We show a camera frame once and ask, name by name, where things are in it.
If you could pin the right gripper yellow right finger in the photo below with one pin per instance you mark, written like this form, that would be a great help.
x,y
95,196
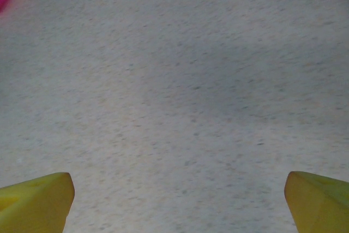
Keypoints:
x,y
319,205

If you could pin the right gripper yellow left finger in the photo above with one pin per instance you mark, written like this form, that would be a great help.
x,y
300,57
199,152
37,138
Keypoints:
x,y
32,205

